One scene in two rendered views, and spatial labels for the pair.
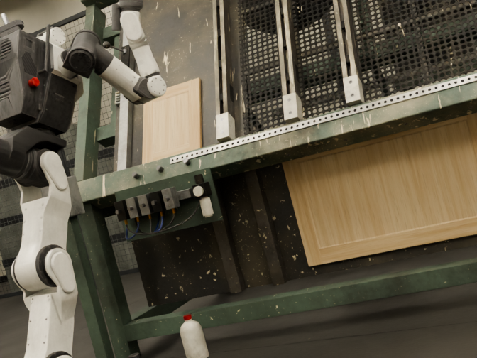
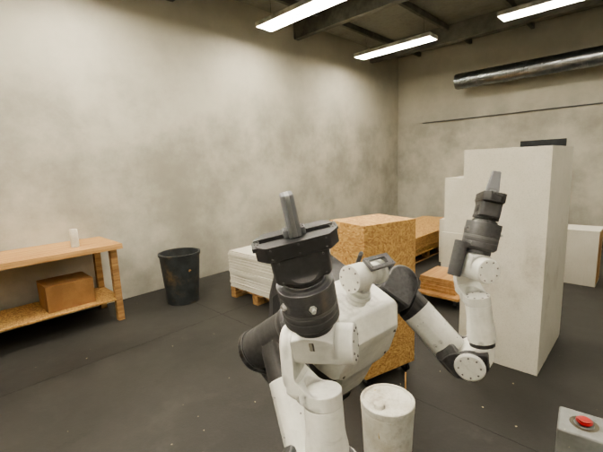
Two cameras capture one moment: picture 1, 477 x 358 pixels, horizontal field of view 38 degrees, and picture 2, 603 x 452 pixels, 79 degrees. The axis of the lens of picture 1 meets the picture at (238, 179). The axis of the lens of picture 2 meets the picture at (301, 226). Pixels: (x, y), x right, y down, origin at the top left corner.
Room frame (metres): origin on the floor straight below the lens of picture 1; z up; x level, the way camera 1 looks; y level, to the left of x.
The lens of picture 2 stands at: (2.74, -0.30, 1.68)
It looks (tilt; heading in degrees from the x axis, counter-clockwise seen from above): 9 degrees down; 107
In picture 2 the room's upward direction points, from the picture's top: 2 degrees counter-clockwise
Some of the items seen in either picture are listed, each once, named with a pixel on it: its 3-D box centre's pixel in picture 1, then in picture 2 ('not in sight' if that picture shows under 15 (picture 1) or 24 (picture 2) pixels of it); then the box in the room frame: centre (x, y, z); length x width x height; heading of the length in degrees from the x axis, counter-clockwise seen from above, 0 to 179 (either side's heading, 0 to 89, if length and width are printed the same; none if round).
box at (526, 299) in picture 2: not in sight; (515, 249); (3.64, 3.22, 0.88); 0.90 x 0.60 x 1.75; 62
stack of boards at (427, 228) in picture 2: not in sight; (418, 236); (2.93, 7.04, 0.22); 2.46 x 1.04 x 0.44; 62
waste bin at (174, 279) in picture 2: not in sight; (181, 276); (-0.09, 3.65, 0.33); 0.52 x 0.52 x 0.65
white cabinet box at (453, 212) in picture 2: not in sight; (477, 203); (3.64, 5.12, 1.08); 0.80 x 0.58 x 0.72; 62
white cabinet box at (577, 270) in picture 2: not in sight; (572, 253); (4.86, 5.35, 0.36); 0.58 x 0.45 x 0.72; 152
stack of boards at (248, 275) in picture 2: not in sight; (319, 259); (1.50, 4.74, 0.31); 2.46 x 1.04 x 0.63; 62
